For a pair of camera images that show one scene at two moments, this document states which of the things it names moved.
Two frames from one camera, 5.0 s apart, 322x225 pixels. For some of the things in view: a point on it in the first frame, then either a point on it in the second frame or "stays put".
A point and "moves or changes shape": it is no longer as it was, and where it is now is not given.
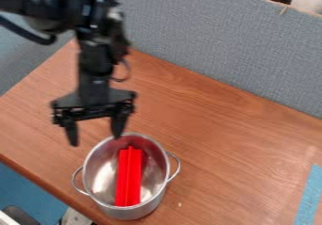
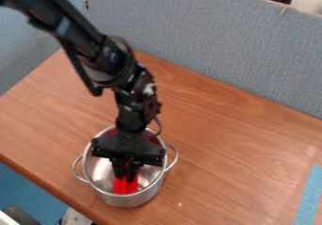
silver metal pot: x=95 y=177 moves or changes shape
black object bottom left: x=19 y=216 stays put
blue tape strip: x=309 y=207 stays put
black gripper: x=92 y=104 → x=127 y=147
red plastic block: x=128 y=176 moves or changes shape
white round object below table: x=72 y=217 stays put
